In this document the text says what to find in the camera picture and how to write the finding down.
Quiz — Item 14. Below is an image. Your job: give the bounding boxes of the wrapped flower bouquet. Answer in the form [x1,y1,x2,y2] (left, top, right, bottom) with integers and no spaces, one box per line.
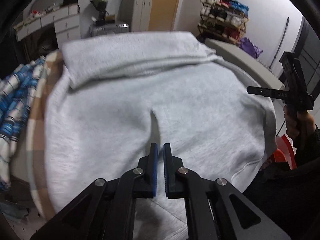
[90,0,107,27]

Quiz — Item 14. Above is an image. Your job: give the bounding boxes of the grey leaning pole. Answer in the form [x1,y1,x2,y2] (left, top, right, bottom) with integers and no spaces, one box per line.
[268,16,290,70]

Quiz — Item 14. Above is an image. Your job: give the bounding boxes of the white drawer desk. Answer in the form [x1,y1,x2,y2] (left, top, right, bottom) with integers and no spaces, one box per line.
[16,3,81,48]

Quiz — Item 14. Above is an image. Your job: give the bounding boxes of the purple plastic bag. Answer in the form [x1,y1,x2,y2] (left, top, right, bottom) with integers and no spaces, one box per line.
[239,37,263,60]

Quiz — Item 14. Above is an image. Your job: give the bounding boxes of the person's right hand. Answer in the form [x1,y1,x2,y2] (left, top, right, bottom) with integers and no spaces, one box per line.
[284,105,316,140]

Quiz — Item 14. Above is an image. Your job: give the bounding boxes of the white tall suitcase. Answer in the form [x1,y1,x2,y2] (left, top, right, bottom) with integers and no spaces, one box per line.
[118,0,152,32]

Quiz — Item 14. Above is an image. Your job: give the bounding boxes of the wooden door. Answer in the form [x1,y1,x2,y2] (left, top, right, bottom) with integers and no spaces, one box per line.
[149,0,179,31]

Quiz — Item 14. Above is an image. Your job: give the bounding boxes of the silver hard-shell suitcase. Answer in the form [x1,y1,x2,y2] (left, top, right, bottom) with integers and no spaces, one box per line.
[89,22,130,37]

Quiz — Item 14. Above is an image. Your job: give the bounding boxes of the red plastic stool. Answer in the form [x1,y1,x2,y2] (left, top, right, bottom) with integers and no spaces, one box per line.
[260,134,297,170]

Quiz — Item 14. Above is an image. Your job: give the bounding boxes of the wooden shoe rack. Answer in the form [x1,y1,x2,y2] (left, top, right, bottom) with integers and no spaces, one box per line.
[197,0,249,46]

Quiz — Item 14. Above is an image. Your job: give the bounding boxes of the blue white plaid shirt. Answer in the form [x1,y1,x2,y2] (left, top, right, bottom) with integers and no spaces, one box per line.
[1,56,46,191]

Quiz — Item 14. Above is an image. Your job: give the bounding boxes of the light grey hoodie sweatshirt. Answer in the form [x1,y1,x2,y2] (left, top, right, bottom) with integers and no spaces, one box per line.
[43,30,278,240]

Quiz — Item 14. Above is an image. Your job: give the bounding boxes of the checkered bed sheet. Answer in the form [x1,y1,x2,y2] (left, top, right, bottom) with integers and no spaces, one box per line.
[25,50,63,221]

